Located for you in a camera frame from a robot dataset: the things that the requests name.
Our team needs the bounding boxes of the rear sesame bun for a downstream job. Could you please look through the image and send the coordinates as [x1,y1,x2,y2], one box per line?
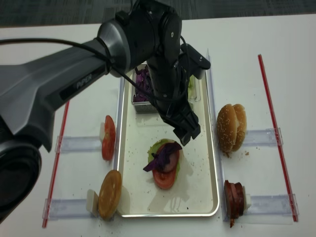
[233,104,247,152]

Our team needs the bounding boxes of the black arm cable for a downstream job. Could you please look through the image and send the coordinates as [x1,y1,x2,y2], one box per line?
[0,0,191,119]

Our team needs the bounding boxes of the lettuce leaf on tray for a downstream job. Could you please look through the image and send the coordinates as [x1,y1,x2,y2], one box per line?
[143,138,182,179]

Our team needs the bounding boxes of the purple cabbage pile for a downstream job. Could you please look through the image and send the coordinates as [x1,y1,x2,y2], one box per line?
[133,66,152,102]

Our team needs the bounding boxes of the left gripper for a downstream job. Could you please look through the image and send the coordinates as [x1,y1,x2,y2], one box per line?
[147,48,200,146]

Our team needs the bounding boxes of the white bread slice on tray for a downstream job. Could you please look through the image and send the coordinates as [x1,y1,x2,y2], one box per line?
[178,149,184,164]

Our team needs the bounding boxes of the white block behind sausage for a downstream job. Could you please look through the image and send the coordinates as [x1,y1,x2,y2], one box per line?
[242,186,251,214]

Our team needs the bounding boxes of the right red rod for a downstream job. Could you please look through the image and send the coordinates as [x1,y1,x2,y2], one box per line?
[257,54,299,222]

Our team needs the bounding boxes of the upright sausage slices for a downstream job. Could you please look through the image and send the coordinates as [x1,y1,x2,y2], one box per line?
[224,180,245,226]

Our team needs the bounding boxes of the metal serving tray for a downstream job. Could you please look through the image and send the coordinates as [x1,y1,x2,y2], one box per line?
[117,71,219,217]

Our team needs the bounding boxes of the left lower clear crossbar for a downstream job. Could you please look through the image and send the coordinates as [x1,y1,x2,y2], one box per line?
[42,198,99,220]

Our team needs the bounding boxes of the left long clear rail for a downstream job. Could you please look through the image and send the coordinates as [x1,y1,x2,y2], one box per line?
[113,78,125,170]

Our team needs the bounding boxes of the brown round bun bottom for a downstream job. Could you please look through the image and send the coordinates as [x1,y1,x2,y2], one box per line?
[98,170,122,220]

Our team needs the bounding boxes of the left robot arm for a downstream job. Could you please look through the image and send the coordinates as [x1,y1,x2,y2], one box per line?
[0,0,200,219]

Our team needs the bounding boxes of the clear crossbar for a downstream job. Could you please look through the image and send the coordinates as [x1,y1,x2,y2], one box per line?
[243,128,283,147]
[235,194,298,225]
[42,198,99,220]
[55,136,102,154]

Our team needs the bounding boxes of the purple cabbage leaf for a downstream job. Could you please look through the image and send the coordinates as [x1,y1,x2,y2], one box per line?
[143,142,183,172]

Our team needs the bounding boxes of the tomato slice on tray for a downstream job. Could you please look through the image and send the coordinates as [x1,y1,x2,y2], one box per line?
[153,168,176,190]

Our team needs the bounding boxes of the red rod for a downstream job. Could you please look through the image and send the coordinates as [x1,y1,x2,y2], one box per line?
[42,102,70,229]
[257,54,299,222]

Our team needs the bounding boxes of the sausage slice on tray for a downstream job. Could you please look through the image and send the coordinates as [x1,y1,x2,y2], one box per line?
[155,144,180,173]

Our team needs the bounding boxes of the right lower clear crossbar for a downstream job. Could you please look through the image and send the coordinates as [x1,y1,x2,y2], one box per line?
[235,194,298,225]

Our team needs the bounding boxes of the right upper clear crossbar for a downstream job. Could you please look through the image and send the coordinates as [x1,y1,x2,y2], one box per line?
[243,128,283,147]

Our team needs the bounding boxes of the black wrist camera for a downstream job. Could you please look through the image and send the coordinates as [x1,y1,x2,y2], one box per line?
[179,43,211,79]

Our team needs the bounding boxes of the left red rod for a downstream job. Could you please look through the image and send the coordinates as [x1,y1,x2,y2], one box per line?
[42,102,70,229]

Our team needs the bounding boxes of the left upper clear crossbar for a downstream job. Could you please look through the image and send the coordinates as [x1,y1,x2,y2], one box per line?
[55,136,102,154]

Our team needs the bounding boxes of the upright tomato slices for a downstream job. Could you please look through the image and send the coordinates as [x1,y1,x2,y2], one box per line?
[102,115,116,161]

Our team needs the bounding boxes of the clear plastic container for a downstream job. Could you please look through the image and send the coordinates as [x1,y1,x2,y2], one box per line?
[131,62,200,114]

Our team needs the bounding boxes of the green lettuce pile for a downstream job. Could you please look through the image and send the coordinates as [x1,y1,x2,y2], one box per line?
[188,75,195,99]

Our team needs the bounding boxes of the front sesame bun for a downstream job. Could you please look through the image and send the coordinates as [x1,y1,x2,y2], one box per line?
[217,104,238,153]

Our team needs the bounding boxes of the white block behind tomato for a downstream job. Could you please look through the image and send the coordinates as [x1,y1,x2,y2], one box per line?
[99,122,105,142]

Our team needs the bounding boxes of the sesame bun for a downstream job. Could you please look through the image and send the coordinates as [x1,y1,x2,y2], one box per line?
[217,104,238,153]
[233,104,247,152]

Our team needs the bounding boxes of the white block behind bun bottom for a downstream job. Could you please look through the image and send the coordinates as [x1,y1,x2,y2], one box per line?
[86,189,99,217]

